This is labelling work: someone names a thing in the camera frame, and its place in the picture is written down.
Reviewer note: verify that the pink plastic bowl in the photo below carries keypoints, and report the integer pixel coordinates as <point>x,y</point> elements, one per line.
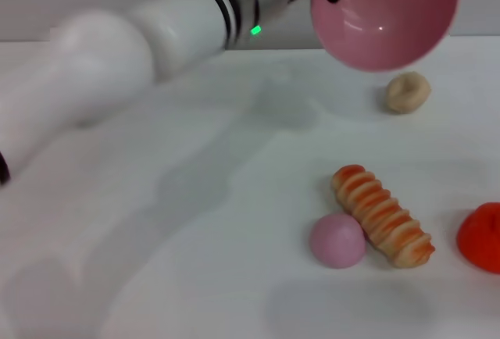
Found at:
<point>390,22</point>

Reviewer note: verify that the orange striped bread roll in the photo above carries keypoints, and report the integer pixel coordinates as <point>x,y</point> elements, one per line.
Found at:
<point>383,214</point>

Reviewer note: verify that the beige round bread bun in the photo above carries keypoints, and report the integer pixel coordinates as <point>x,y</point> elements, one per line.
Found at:
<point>408,93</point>

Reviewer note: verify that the pink round bun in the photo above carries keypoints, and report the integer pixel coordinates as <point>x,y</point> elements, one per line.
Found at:
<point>336,241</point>

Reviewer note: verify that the red pleated bun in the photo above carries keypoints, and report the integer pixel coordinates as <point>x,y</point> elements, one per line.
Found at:
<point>482,237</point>

